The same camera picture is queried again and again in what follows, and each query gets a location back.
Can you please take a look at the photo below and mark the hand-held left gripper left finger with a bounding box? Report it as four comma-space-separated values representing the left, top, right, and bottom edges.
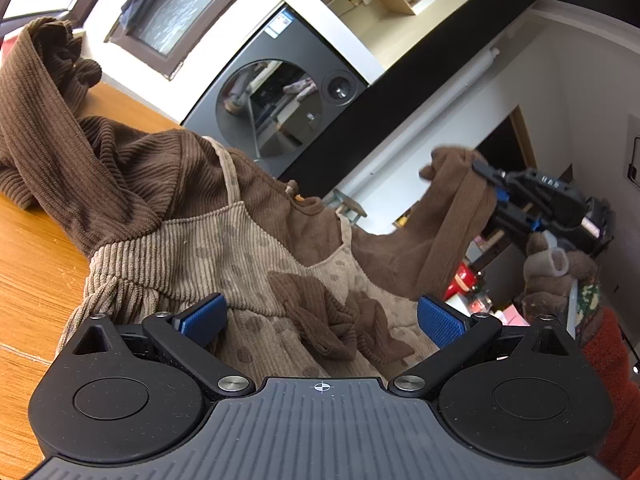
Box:
74, 292, 256, 396

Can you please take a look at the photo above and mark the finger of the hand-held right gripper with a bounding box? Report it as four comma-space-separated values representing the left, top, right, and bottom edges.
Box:
471, 159, 510, 187
492, 186, 547, 235

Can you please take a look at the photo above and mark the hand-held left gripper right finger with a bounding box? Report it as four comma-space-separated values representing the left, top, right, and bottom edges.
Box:
388, 295, 572, 395

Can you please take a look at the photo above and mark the brown and beige corduroy dress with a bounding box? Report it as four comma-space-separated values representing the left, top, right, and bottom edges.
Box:
0, 16, 501, 378

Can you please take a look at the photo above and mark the red round object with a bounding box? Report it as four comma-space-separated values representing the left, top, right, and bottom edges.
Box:
442, 262, 483, 300

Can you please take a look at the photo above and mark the brown teddy bear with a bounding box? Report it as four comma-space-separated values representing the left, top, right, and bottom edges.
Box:
521, 231, 601, 322

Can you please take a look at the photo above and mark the white round pole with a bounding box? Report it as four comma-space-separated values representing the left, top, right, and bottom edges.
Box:
345, 46, 502, 198

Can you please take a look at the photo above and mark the small grey stool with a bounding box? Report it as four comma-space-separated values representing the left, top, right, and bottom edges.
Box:
327, 187, 368, 226

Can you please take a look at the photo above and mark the orange-red fuzzy cloth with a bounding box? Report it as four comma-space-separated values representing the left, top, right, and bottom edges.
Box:
574, 307, 640, 480

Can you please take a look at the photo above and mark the grey front-load washing machine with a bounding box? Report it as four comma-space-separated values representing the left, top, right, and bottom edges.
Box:
180, 2, 372, 182

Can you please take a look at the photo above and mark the dark framed window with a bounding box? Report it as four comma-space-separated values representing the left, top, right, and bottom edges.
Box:
104, 0, 281, 81

